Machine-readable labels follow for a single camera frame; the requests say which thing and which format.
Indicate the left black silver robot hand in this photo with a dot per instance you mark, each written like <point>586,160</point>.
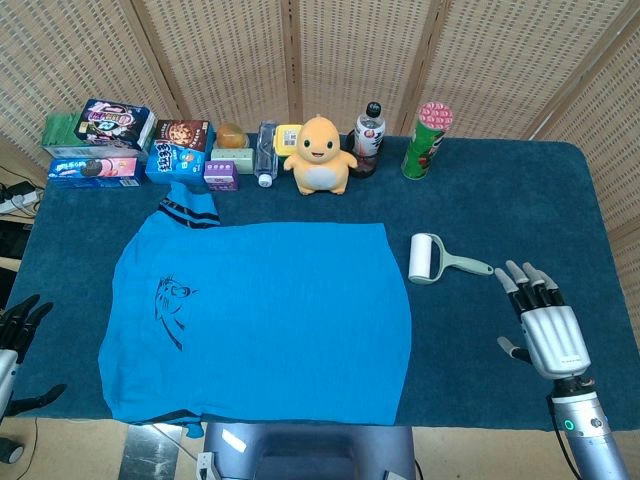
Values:
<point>10,325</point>

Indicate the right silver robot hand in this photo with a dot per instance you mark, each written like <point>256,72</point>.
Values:
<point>555,335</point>

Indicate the pale green lint roller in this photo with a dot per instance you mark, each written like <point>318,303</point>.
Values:
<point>422,257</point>

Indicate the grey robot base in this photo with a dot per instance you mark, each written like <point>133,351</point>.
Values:
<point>310,452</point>

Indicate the white power strip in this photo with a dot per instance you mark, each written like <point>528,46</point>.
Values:
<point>17,202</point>

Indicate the dark blue table mat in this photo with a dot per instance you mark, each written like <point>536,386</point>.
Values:
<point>500,210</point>

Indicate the pink and blue cookie box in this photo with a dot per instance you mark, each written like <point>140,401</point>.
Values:
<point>95,172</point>

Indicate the green and white box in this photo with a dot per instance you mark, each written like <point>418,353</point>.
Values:
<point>57,137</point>

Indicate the green chips can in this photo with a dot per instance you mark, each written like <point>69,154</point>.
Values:
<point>422,150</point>

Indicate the black and purple snack box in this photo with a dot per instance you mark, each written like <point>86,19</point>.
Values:
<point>115,122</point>

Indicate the blue cat print t-shirt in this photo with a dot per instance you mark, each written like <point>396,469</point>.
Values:
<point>260,325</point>

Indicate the small purple box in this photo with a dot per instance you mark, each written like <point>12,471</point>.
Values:
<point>220,175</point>

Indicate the brown cookie box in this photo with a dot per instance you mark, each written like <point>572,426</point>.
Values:
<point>185,132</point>

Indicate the drink bottle with black cap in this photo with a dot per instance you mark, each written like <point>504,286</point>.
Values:
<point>370,130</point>

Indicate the pale green box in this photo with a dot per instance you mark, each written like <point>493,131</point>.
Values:
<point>242,160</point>

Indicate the orange ball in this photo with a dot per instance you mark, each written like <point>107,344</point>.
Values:
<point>231,136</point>

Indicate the orange plush toy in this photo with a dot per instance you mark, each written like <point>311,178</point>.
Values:
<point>320,160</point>

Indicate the clear plastic water bottle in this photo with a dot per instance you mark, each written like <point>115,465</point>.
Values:
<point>266,155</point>

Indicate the green box with yellow lid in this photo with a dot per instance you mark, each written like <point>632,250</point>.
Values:
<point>287,140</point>

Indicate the woven folding screen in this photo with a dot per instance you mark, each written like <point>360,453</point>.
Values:
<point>350,60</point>

